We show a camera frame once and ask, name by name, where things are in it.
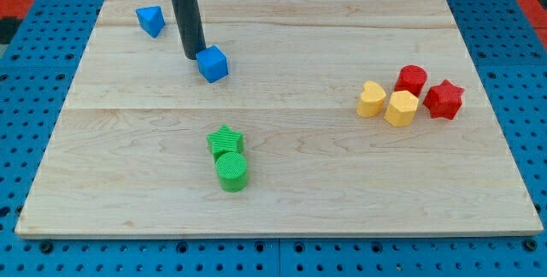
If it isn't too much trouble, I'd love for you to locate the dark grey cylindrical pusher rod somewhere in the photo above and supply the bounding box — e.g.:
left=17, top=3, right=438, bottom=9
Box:
left=171, top=0, right=206, bottom=60

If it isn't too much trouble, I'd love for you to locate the blue cube block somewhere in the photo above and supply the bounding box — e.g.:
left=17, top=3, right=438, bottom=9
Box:
left=196, top=45, right=229, bottom=83

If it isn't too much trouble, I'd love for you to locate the green star block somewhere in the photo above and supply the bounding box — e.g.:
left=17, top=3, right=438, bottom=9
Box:
left=206, top=125, right=244, bottom=161

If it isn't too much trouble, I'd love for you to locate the red star block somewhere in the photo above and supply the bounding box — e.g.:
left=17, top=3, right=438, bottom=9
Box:
left=423, top=80, right=465, bottom=120

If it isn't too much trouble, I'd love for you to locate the blue triangular prism block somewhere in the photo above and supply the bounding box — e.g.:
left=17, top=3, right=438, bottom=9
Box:
left=135, top=6, right=166, bottom=38

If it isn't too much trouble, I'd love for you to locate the green cylinder block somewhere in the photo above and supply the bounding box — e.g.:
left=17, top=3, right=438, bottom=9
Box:
left=215, top=152, right=248, bottom=192

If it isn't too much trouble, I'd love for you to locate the light wooden board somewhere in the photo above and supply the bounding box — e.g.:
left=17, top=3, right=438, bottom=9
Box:
left=15, top=0, right=543, bottom=239

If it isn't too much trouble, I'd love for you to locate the yellow heart block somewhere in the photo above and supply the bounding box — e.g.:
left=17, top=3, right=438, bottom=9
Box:
left=356, top=80, right=386, bottom=118

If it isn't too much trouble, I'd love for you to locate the red cylinder block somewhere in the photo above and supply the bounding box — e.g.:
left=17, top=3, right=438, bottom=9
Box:
left=394, top=65, right=427, bottom=97

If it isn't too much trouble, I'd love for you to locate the yellow hexagon block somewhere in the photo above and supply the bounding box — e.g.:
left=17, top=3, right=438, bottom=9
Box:
left=384, top=91, right=419, bottom=127

